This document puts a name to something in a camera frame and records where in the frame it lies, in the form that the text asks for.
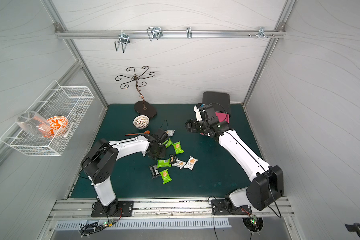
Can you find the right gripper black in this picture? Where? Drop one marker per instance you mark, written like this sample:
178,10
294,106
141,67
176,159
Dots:
196,125

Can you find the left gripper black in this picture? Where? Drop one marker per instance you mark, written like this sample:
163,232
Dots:
157,149

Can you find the green cookie pack barcode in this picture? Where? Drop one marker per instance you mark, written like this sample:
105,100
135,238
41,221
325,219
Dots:
164,163

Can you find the green cookie pack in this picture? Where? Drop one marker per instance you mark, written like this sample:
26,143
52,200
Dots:
178,148
168,143
165,176

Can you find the black cookie pack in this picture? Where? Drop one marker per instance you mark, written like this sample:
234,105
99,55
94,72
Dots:
154,171
173,159

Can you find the black cookie pack bottom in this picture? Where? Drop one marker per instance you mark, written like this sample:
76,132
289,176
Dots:
154,171

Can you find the black pink drawer cabinet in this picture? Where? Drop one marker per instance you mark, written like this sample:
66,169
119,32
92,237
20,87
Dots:
221,103

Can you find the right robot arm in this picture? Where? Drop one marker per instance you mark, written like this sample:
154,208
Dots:
267,182

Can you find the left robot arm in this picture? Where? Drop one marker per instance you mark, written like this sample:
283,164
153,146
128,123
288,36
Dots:
98,164

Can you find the orange spoon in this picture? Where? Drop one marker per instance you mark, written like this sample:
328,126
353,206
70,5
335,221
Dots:
137,134

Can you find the white cookie pack top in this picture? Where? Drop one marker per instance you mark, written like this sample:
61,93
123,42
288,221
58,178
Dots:
170,132

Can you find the white cookie pack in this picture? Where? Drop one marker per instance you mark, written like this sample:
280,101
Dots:
178,163
170,132
190,163

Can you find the white cookie pack lower left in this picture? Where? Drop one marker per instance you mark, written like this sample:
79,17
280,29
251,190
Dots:
178,163

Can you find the green cookie pack bottom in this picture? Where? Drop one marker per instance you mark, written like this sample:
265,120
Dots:
165,176

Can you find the white patterned small bowl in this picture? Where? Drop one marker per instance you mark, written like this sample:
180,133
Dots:
141,122

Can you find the white cookie pack lower right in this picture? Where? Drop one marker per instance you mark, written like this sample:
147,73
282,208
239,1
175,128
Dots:
190,163

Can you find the green mat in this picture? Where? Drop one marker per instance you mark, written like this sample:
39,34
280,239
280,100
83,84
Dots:
215,174

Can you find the brown metal hook stand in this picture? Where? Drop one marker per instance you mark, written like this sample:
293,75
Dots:
142,107

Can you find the metal hook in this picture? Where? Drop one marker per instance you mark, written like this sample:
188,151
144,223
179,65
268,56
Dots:
261,34
154,33
122,42
189,32

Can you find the orange patterned bowl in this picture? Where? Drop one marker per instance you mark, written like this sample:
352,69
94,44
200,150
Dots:
58,126

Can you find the clear glass cup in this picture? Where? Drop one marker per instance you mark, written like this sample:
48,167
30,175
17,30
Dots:
34,124

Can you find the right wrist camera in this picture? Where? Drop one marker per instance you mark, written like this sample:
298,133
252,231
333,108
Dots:
198,109

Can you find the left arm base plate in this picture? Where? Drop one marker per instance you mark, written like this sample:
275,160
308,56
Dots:
115,209

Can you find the white vented cable duct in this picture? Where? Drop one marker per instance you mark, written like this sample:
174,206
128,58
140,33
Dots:
154,224

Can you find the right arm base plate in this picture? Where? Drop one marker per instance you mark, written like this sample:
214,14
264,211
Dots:
224,208

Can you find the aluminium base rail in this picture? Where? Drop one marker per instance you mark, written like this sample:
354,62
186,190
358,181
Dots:
159,208

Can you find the aluminium top rail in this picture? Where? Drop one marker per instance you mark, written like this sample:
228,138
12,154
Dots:
167,34

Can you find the white wire basket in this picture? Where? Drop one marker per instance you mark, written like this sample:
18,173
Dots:
71,102

